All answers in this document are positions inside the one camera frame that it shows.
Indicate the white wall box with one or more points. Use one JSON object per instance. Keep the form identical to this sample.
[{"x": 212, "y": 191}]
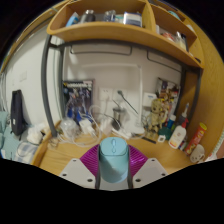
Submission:
[{"x": 149, "y": 99}]

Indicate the brown tree figurine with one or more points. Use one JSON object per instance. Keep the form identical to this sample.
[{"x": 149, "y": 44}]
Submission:
[{"x": 156, "y": 116}]

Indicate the white charger block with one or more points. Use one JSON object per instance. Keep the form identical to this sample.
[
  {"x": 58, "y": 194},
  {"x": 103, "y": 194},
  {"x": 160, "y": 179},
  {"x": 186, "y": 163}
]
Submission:
[{"x": 86, "y": 126}]

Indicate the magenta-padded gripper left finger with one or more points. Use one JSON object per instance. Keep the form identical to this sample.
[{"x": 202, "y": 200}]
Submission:
[{"x": 76, "y": 170}]

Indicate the grey metal desk frame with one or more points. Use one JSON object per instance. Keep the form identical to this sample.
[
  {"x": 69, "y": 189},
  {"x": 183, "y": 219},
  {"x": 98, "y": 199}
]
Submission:
[{"x": 45, "y": 86}]

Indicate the white pump lotion bottle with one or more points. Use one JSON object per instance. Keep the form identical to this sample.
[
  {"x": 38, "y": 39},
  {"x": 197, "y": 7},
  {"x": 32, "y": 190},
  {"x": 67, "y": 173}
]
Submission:
[{"x": 177, "y": 135}]

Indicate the teal pillow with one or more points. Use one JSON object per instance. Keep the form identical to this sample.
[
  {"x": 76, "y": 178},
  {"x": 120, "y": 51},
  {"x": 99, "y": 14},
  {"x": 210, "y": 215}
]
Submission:
[{"x": 4, "y": 130}]

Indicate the colourful printed toy box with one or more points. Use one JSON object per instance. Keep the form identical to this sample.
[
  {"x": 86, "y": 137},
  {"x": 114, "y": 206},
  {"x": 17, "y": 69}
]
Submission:
[{"x": 171, "y": 91}]

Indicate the small white desk clock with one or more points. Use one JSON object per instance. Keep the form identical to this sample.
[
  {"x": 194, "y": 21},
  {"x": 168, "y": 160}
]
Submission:
[{"x": 161, "y": 138}]

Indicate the white plastic bag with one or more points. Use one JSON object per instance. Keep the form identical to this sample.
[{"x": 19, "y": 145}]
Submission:
[{"x": 36, "y": 134}]

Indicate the clear plastic container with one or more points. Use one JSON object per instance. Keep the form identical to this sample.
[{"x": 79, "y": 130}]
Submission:
[{"x": 68, "y": 128}]

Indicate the blue plaid blanket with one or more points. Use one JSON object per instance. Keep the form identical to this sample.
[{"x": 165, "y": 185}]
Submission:
[{"x": 26, "y": 152}]

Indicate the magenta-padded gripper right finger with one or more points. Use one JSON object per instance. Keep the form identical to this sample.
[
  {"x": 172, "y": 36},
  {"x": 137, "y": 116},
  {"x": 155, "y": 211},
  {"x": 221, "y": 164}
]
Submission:
[{"x": 150, "y": 170}]

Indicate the wooden shelf unit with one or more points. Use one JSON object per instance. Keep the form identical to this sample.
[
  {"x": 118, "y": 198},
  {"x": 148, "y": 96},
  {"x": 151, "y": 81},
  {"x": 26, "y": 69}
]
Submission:
[{"x": 116, "y": 33}]

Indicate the white printed mug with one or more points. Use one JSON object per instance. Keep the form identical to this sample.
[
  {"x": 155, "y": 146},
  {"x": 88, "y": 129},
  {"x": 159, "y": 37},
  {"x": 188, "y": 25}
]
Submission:
[{"x": 197, "y": 154}]

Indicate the steel cup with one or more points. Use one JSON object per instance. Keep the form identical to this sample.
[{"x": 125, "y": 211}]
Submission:
[{"x": 119, "y": 116}]

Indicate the white power strip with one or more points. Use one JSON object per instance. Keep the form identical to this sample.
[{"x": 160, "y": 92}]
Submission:
[{"x": 121, "y": 134}]

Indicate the black backpack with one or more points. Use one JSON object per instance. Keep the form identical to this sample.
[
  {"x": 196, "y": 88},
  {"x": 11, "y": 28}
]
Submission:
[{"x": 17, "y": 111}]

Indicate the light blue computer mouse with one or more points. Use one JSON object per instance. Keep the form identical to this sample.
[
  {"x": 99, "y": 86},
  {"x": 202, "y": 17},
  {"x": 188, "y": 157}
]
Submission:
[{"x": 114, "y": 160}]

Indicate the red snack can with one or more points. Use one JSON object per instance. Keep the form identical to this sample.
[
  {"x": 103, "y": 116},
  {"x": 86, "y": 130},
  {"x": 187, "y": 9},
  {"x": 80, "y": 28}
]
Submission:
[{"x": 196, "y": 138}]

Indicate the robot model kit box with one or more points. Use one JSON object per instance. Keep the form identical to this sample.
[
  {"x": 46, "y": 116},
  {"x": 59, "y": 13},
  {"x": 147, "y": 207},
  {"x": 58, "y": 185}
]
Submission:
[{"x": 78, "y": 98}]

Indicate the white wall socket plate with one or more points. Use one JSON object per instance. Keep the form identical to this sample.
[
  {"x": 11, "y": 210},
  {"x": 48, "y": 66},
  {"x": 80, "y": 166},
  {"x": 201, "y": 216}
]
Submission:
[
  {"x": 121, "y": 96},
  {"x": 105, "y": 94}
]

